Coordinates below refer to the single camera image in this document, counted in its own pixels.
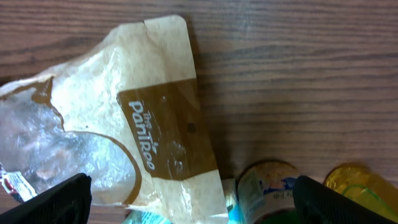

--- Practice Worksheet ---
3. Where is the teal wet wipes pack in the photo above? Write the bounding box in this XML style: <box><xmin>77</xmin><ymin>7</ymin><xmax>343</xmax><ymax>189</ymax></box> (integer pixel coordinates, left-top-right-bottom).
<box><xmin>123</xmin><ymin>179</ymin><xmax>243</xmax><ymax>224</ymax></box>

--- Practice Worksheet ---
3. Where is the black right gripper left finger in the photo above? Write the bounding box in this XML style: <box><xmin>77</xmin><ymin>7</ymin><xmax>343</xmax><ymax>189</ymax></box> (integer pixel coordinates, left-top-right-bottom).
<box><xmin>1</xmin><ymin>173</ymin><xmax>92</xmax><ymax>224</ymax></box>

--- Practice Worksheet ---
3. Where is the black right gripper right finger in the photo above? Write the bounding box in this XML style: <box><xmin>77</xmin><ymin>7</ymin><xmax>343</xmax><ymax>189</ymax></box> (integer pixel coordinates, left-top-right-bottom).
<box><xmin>293</xmin><ymin>175</ymin><xmax>395</xmax><ymax>224</ymax></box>

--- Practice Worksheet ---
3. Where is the yellow liquid bottle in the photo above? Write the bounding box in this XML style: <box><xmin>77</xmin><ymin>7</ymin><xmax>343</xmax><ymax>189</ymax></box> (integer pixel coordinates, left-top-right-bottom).
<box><xmin>324</xmin><ymin>163</ymin><xmax>397</xmax><ymax>222</ymax></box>

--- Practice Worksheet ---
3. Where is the brown white snack bag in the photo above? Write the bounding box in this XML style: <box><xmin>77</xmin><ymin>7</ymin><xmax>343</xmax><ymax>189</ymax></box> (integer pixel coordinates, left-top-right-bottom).
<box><xmin>1</xmin><ymin>15</ymin><xmax>228</xmax><ymax>223</ymax></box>

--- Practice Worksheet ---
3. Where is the green lid jar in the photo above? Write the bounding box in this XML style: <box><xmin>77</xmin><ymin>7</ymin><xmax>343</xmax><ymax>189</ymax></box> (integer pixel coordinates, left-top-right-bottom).
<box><xmin>237</xmin><ymin>160</ymin><xmax>300</xmax><ymax>224</ymax></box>

